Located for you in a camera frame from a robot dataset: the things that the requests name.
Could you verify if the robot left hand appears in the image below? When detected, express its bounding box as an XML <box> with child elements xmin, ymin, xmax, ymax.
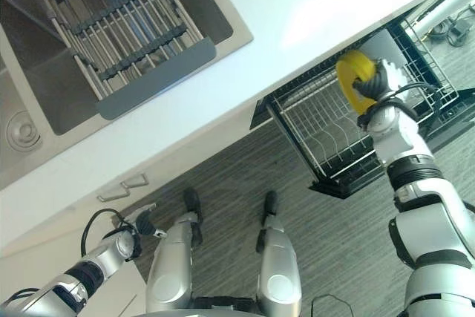
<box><xmin>123</xmin><ymin>203</ymin><xmax>166</xmax><ymax>238</ymax></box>

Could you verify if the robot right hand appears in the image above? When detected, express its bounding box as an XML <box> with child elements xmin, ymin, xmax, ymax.
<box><xmin>353</xmin><ymin>58</ymin><xmax>408</xmax><ymax>103</ymax></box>

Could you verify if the yellow plastic bowl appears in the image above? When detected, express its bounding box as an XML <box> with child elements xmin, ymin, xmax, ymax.
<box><xmin>335</xmin><ymin>49</ymin><xmax>379</xmax><ymax>117</ymax></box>

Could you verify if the white tube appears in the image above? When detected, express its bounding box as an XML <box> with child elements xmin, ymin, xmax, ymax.
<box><xmin>411</xmin><ymin>0</ymin><xmax>475</xmax><ymax>35</ymax></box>

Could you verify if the black power adapter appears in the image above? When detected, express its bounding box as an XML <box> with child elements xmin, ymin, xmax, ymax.
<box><xmin>447</xmin><ymin>19</ymin><xmax>473</xmax><ymax>48</ymax></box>

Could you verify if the robot right leg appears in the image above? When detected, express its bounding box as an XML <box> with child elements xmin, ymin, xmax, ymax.
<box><xmin>255</xmin><ymin>190</ymin><xmax>301</xmax><ymax>312</ymax></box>

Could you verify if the stainless steel sink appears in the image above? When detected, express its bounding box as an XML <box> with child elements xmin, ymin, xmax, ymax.
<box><xmin>0</xmin><ymin>0</ymin><xmax>255</xmax><ymax>191</ymax></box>

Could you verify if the grey roll-up drying rack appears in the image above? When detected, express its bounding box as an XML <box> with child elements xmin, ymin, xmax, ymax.
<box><xmin>19</xmin><ymin>0</ymin><xmax>217</xmax><ymax>121</ymax></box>

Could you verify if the wire dishwasher rack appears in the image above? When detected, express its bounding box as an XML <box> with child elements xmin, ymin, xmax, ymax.
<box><xmin>267</xmin><ymin>16</ymin><xmax>459</xmax><ymax>180</ymax></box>

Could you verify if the silver cabinet handle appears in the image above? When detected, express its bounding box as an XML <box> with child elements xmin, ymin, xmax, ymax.
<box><xmin>96</xmin><ymin>187</ymin><xmax>129</xmax><ymax>202</ymax></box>
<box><xmin>122</xmin><ymin>172</ymin><xmax>150</xmax><ymax>188</ymax></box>

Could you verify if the black cable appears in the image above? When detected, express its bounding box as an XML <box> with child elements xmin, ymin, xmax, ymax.
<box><xmin>309</xmin><ymin>294</ymin><xmax>348</xmax><ymax>317</ymax></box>

